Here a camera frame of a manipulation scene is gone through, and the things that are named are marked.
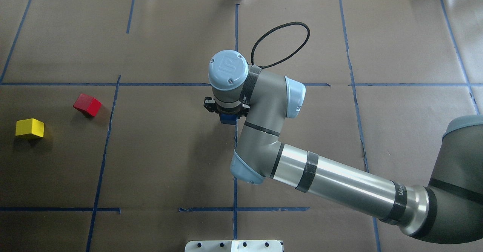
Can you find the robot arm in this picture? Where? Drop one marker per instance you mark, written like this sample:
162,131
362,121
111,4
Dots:
445,210

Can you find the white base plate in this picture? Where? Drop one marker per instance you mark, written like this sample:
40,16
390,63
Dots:
235,246

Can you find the blue wooden block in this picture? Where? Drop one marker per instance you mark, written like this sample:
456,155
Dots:
228,119

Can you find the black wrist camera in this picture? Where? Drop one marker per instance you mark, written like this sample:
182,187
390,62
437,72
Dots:
209,104

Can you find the red wooden block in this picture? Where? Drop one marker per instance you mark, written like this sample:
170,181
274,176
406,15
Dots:
88,105

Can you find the yellow wooden block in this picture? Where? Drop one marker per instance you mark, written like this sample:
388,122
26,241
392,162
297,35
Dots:
29,129

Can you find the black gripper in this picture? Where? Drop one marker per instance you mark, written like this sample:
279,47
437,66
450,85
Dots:
209,105

